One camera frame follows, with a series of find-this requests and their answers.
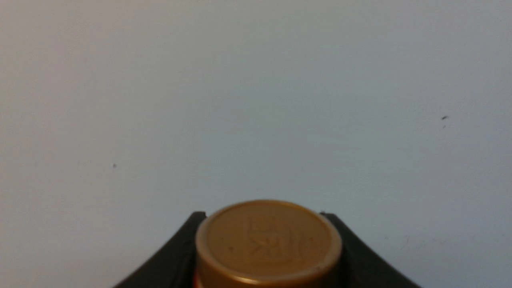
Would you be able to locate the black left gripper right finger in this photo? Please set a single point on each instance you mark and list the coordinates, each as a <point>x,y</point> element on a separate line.
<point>360,267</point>

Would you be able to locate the dark vinegar bottle gold cap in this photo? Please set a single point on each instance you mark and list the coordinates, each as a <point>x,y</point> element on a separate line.
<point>266,244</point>

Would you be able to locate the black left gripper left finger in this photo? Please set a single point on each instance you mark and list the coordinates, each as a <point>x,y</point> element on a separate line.
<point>174,264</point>

